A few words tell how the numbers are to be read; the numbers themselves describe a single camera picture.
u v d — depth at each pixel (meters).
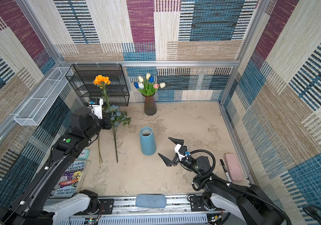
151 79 0.94
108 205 0.74
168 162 0.64
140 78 0.94
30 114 0.70
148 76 0.94
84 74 1.02
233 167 0.84
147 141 0.79
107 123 0.62
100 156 0.92
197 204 0.73
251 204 0.42
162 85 0.99
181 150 0.59
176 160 0.65
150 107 1.07
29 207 0.37
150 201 0.73
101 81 0.69
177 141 0.70
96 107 0.60
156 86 0.90
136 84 0.92
